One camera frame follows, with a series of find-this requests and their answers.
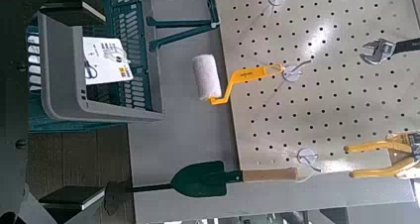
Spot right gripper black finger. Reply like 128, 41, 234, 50
13, 0, 112, 28
9, 184, 107, 224

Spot grey and teal plastic crate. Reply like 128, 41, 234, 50
26, 0, 166, 135

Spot grey display panel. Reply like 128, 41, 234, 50
127, 0, 418, 224

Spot beige perforated pegboard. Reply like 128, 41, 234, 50
214, 0, 420, 172

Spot black adjustable wrench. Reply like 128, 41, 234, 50
359, 37, 420, 66

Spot teal crate carry handle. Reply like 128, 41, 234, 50
145, 0, 221, 53

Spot green trowel wooden handle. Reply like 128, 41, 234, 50
169, 160, 300, 199

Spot white paint roller yellow handle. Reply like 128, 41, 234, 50
191, 53, 285, 106

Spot yellow handled pliers in package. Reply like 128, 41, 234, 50
342, 130, 420, 180

